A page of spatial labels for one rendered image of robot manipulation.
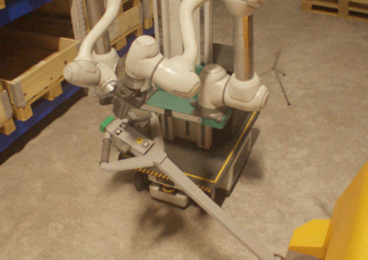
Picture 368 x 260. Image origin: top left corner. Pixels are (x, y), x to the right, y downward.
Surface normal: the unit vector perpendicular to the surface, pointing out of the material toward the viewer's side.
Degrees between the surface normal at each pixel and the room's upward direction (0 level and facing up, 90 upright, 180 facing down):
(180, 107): 0
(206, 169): 0
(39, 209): 0
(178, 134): 90
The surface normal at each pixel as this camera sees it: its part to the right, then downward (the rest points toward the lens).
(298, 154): -0.03, -0.82
